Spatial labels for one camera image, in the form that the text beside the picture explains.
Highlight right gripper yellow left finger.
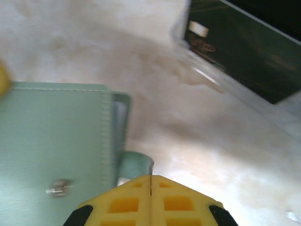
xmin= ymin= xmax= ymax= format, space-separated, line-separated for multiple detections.
xmin=62 ymin=175 xmax=151 ymax=226

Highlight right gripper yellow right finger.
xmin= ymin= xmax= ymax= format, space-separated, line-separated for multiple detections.
xmin=150 ymin=175 xmax=238 ymax=226

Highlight green leather card holder wallet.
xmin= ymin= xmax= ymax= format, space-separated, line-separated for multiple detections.
xmin=0 ymin=81 xmax=155 ymax=226

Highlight clear acrylic card display stand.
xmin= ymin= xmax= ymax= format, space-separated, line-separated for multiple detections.
xmin=169 ymin=0 xmax=301 ymax=142

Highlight black VIP credit card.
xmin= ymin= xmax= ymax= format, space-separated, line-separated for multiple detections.
xmin=183 ymin=0 xmax=301 ymax=105

